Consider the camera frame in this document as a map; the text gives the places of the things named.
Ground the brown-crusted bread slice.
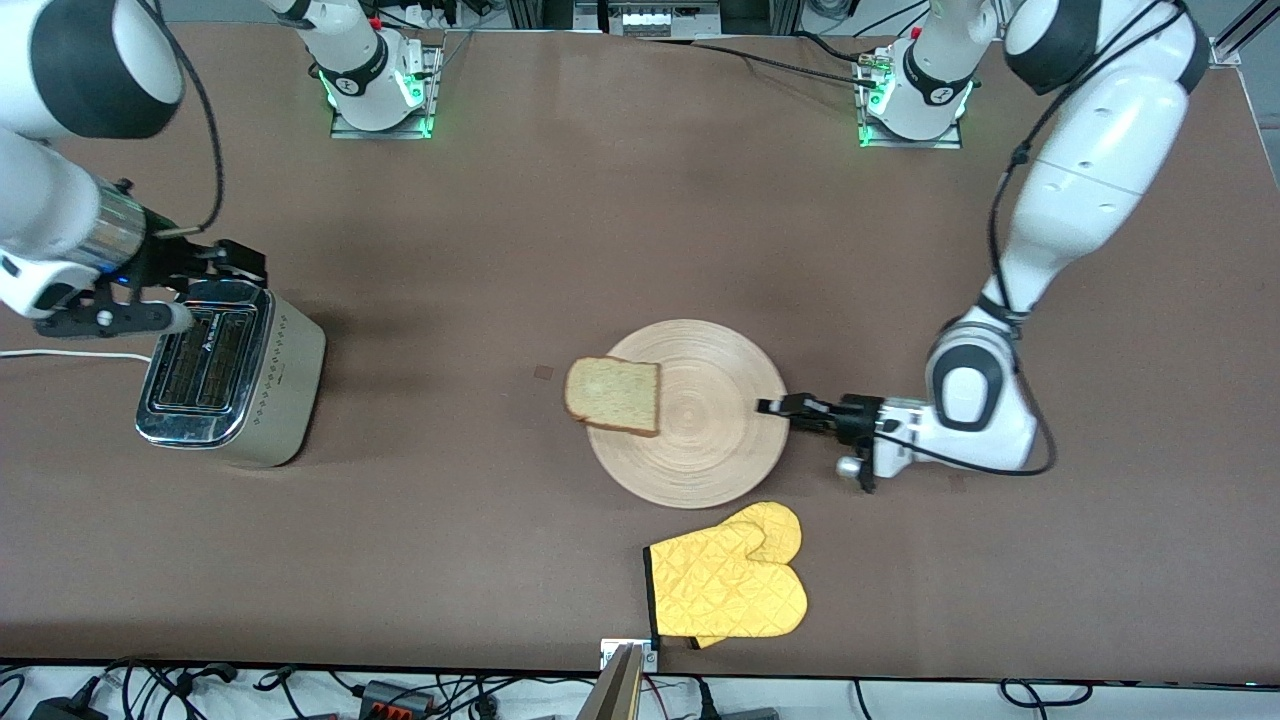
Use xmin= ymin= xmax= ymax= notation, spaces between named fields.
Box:
xmin=563 ymin=356 xmax=662 ymax=438

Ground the black looped floor cable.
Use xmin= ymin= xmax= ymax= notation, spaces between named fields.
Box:
xmin=1000 ymin=680 xmax=1093 ymax=709

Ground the white toaster power cable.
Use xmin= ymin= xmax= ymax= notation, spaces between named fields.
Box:
xmin=0 ymin=349 xmax=153 ymax=363

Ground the yellow quilted oven mitt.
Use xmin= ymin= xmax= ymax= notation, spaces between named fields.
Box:
xmin=643 ymin=501 xmax=809 ymax=650

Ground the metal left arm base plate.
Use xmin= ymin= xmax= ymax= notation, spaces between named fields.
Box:
xmin=858 ymin=45 xmax=963 ymax=151

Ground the tan metal bar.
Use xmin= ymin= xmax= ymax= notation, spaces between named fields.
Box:
xmin=575 ymin=643 xmax=646 ymax=720

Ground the black power adapter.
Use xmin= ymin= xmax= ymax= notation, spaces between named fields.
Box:
xmin=28 ymin=695 xmax=109 ymax=720

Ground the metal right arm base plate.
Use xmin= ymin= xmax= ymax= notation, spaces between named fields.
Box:
xmin=330 ymin=45 xmax=441 ymax=141

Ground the small silver edge bracket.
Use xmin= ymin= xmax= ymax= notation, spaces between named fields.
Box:
xmin=600 ymin=638 xmax=661 ymax=671

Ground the white power strip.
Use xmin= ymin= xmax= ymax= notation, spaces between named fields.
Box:
xmin=598 ymin=0 xmax=723 ymax=38

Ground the short thick black table cable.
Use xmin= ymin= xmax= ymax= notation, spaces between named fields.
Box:
xmin=795 ymin=30 xmax=881 ymax=69

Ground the black device with orange clips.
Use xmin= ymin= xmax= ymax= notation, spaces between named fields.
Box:
xmin=358 ymin=680 xmax=438 ymax=717

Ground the silver beige two-slot toaster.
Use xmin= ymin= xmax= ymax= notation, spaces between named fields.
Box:
xmin=135 ymin=280 xmax=328 ymax=469

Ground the aluminium corner profile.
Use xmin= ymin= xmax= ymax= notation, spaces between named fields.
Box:
xmin=1210 ymin=0 xmax=1280 ymax=66

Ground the round wooden plate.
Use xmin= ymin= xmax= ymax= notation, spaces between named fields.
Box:
xmin=586 ymin=319 xmax=790 ymax=509

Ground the long thin black table cable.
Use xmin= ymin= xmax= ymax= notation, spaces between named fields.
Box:
xmin=640 ymin=35 xmax=881 ymax=86

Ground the aluminium frame post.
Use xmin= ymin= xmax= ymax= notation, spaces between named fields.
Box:
xmin=505 ymin=0 xmax=576 ymax=31

